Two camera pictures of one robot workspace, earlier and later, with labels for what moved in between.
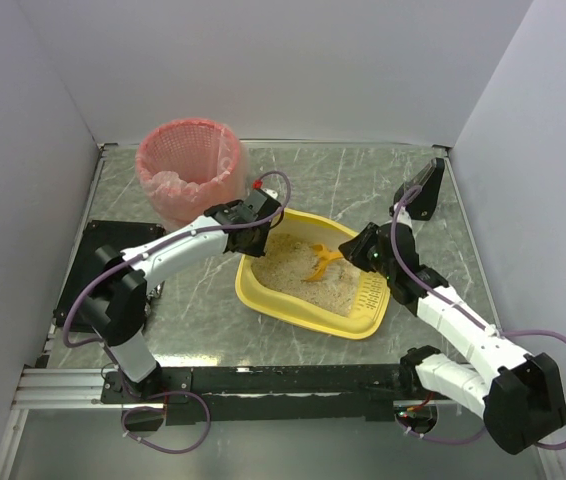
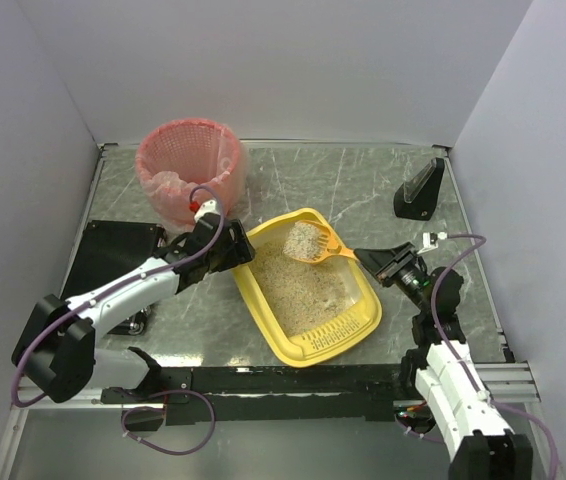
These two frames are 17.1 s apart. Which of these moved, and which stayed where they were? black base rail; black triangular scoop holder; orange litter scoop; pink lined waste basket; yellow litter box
Moved: yellow litter box; orange litter scoop
Stayed: black base rail; black triangular scoop holder; pink lined waste basket
